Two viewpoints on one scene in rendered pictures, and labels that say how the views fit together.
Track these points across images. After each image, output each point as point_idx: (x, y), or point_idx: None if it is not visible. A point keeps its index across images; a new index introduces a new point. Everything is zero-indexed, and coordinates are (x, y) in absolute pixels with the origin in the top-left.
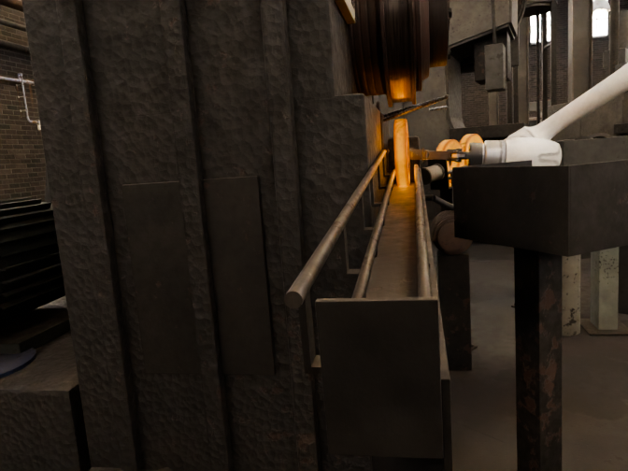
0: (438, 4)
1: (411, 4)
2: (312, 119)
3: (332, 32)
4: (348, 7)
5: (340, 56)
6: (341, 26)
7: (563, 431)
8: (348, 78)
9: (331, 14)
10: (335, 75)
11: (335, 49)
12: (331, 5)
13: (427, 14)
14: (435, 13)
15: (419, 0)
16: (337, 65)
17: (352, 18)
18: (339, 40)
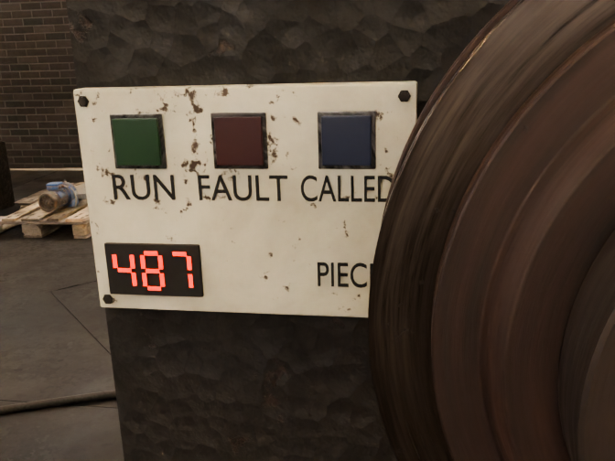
0: (567, 425)
1: (372, 377)
2: None
3: (118, 372)
4: (242, 312)
5: (231, 406)
6: (280, 337)
7: None
8: (356, 446)
9: (116, 339)
10: (127, 448)
11: (159, 401)
12: (123, 321)
13: (506, 435)
14: (568, 450)
15: (432, 372)
16: (176, 429)
17: (350, 316)
18: (229, 374)
